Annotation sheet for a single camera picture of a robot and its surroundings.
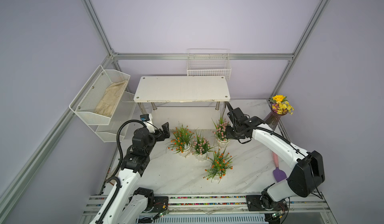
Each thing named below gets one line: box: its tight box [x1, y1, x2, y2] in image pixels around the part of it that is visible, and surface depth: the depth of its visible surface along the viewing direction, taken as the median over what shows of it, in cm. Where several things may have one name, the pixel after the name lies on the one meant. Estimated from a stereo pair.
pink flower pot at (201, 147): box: [192, 129, 218, 161], surface depth 83 cm
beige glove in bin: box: [94, 80, 128, 117], surface depth 81 cm
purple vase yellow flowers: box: [265, 94, 295, 131], surface depth 88 cm
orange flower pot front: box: [203, 147, 238, 184], surface depth 75 cm
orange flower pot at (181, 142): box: [165, 122, 198, 158], surface depth 86 cm
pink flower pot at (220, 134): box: [211, 113, 230, 148], surface depth 79 cm
